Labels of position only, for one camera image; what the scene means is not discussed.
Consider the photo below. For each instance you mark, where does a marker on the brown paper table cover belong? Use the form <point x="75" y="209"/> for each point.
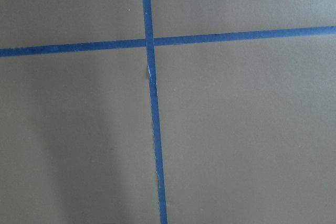
<point x="167" y="111"/>

